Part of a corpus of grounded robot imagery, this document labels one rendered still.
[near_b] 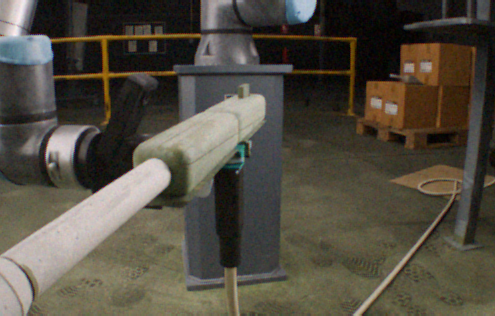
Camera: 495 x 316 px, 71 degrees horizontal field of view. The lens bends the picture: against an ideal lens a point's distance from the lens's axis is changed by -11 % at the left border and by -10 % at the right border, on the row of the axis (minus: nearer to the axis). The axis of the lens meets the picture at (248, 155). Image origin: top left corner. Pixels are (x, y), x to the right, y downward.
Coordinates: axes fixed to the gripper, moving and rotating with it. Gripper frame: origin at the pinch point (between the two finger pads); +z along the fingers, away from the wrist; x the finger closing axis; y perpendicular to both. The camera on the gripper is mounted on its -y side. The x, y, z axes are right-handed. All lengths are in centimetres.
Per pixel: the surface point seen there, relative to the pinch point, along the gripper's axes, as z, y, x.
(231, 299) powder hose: -1.1, 21.8, -0.2
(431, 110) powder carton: 103, 34, -289
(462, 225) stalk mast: 64, 49, -90
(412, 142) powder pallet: 82, 56, -262
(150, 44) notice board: -480, -47, -983
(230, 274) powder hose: -1.1, 17.5, 0.0
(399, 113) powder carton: 73, 36, -277
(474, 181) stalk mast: 66, 31, -89
